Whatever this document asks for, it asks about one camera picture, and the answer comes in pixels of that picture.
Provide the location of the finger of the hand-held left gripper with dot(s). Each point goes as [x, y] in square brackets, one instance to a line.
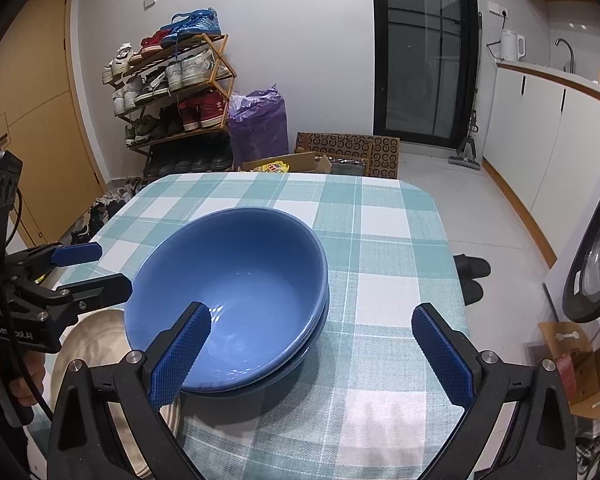
[75, 254]
[100, 290]

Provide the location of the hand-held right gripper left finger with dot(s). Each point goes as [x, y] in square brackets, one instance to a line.
[180, 355]

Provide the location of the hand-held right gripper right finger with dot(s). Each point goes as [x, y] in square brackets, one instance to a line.
[442, 355]

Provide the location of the large beige plate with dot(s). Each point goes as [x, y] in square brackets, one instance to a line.
[100, 335]

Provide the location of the dark blue bowl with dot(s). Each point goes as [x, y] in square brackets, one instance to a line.
[250, 270]

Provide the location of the person's left hand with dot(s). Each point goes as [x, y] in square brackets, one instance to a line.
[30, 380]

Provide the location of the pile of dark shoes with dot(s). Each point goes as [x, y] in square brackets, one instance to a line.
[110, 205]

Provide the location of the black slipper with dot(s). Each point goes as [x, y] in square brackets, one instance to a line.
[472, 266]
[470, 291]

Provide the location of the teal checked tablecloth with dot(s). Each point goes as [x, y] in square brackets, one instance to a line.
[380, 240]

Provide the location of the open red cardboard box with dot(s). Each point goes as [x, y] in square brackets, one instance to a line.
[575, 360]

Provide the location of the yellow wooden door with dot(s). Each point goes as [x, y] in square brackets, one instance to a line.
[40, 110]

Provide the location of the rows of assorted shoes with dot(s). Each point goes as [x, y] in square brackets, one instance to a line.
[180, 85]

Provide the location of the grey stick vacuum cleaner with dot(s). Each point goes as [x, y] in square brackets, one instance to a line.
[467, 150]

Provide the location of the yellow snack packet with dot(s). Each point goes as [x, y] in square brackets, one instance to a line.
[270, 166]

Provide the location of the purple plastic bag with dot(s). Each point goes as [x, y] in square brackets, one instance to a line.
[260, 125]

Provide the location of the open brown cardboard box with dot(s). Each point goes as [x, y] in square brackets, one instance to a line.
[300, 162]

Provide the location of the white kitchen cabinet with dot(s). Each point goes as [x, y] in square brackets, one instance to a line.
[540, 140]

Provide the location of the patterned brown cardboard box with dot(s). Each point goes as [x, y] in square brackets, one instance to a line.
[335, 144]

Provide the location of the black framed glass door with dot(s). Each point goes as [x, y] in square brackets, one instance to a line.
[425, 50]

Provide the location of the white electric kettle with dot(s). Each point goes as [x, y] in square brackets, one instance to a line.
[511, 45]

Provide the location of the chrome kitchen faucet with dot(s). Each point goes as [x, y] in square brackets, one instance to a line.
[567, 50]

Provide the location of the white wall socket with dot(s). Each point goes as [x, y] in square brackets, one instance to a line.
[499, 9]

